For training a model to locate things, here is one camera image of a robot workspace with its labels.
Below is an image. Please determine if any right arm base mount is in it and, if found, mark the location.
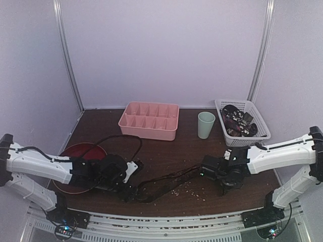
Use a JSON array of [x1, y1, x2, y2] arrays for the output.
[[241, 191, 286, 240]]

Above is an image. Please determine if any pink divided organizer box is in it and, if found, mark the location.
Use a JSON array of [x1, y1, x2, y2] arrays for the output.
[[118, 101, 179, 141]]

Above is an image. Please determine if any left aluminium corner post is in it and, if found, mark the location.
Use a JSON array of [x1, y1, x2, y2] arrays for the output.
[[53, 0, 85, 112]]

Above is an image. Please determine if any mint green plastic cup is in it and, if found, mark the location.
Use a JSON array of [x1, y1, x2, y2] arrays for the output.
[[197, 111, 216, 139]]

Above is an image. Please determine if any brown patterned tie in basket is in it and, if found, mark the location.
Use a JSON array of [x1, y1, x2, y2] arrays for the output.
[[220, 104, 259, 137]]

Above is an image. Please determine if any dark floral patterned tie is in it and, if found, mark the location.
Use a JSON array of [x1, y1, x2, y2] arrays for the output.
[[133, 164, 201, 204]]

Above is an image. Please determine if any white plastic mesh basket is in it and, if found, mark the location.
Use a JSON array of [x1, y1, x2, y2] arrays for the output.
[[214, 99, 271, 147]]

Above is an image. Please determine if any right aluminium corner post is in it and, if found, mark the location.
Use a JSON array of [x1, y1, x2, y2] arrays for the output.
[[247, 0, 275, 102]]

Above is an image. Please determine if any aluminium front rail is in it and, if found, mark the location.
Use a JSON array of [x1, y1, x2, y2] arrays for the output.
[[25, 199, 306, 242]]

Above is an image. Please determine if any aluminium corner post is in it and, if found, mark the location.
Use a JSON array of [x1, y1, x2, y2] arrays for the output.
[[247, 0, 275, 102], [53, 0, 85, 112]]

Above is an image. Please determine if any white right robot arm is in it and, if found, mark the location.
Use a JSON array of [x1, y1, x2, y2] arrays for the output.
[[200, 126, 322, 223]]

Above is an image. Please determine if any red round tray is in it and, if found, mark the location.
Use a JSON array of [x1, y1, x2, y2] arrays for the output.
[[51, 142, 106, 195]]

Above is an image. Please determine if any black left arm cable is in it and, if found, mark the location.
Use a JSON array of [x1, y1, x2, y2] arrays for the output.
[[82, 135, 142, 162]]

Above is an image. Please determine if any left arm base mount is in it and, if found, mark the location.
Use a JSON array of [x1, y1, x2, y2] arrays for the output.
[[44, 194, 90, 241]]

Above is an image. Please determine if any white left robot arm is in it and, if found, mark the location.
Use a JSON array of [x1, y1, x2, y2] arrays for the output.
[[1, 134, 143, 224]]

